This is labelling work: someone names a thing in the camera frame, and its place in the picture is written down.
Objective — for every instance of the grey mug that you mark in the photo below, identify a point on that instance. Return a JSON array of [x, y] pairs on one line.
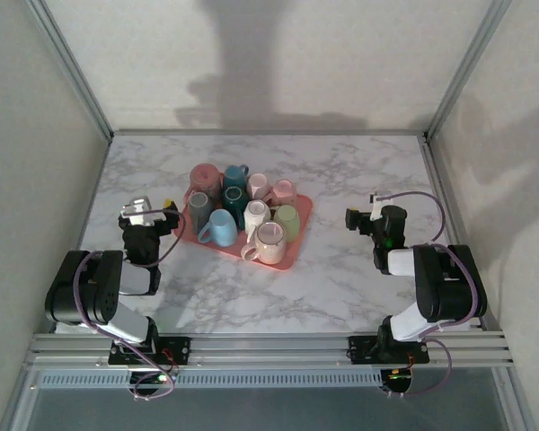
[[199, 206]]

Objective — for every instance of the light blue mug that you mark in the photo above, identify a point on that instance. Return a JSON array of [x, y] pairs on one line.
[[222, 226]]

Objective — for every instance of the dark teal mug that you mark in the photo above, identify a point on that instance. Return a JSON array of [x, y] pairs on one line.
[[232, 199]]

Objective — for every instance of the teal blue mug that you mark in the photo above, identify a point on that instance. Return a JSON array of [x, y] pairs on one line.
[[234, 177]]

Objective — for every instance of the iridescent pearl mug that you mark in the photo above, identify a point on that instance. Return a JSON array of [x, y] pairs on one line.
[[269, 242]]

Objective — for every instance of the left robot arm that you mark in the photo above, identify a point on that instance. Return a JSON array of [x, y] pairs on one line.
[[90, 287]]

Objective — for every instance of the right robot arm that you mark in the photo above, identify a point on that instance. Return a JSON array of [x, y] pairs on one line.
[[449, 287]]

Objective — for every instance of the pink plastic tray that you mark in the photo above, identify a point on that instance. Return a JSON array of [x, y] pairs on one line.
[[304, 211]]

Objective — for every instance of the controller board with LED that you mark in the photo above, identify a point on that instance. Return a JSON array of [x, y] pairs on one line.
[[397, 377], [155, 379]]

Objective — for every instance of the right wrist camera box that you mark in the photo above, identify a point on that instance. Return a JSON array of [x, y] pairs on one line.
[[379, 204]]

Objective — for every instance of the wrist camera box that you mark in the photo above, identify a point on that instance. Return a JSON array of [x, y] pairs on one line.
[[379, 204], [137, 211]]

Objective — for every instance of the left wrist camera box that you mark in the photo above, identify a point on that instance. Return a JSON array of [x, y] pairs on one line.
[[137, 211]]

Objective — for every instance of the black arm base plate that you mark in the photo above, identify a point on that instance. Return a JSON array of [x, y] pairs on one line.
[[179, 350], [359, 350]]

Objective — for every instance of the thin aluminium frame rail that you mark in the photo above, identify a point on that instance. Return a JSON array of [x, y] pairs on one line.
[[269, 133]]

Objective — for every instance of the wide aluminium mounting rail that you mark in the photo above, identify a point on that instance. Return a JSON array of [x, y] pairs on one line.
[[269, 350]]

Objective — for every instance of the aluminium frame post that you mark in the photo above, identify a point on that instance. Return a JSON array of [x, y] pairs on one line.
[[467, 67], [69, 67]]

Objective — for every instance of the lower aluminium frame leg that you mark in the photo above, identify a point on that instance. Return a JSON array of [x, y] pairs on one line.
[[20, 404], [514, 404]]

